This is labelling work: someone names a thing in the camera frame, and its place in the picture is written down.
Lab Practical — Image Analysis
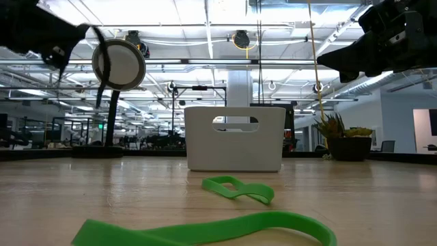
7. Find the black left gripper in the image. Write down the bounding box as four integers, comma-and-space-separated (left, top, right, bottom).
0, 0, 90, 80

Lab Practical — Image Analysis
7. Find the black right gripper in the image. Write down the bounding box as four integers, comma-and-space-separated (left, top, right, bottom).
316, 0, 426, 83

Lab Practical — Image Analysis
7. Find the long black rubber band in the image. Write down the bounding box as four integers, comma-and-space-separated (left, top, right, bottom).
80, 24, 112, 111

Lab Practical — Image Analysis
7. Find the green rubber band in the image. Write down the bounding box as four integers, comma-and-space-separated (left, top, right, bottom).
70, 210, 338, 246
201, 175, 275, 206

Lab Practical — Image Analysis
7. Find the white plastic bin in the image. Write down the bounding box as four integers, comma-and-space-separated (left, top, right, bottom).
184, 106, 287, 173

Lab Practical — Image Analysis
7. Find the black cabinet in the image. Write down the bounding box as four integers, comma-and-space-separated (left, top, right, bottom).
250, 102, 296, 153

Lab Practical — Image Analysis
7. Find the potted succulent plant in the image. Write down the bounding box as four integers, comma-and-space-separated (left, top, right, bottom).
313, 112, 374, 163

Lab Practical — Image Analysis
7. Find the grey office chair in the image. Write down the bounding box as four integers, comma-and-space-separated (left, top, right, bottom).
380, 139, 397, 154

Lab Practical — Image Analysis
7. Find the white square column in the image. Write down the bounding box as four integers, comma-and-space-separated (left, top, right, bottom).
226, 70, 254, 124

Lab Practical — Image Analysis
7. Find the long ceiling light strip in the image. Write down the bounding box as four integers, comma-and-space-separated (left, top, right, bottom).
145, 58, 318, 66

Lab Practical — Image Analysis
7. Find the yellow hanging cable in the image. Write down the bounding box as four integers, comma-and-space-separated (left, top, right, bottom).
306, 0, 328, 120

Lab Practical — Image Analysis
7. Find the black ceiling cable reel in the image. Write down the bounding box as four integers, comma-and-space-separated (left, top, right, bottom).
124, 29, 151, 59
233, 29, 252, 50

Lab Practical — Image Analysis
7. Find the black hanging cable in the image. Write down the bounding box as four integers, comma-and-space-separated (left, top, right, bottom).
255, 0, 264, 105

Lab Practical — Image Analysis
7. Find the black wall monitor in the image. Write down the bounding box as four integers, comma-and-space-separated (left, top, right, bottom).
429, 109, 437, 137

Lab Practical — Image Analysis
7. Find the black workstation frame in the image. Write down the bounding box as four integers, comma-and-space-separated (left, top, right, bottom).
171, 85, 228, 136

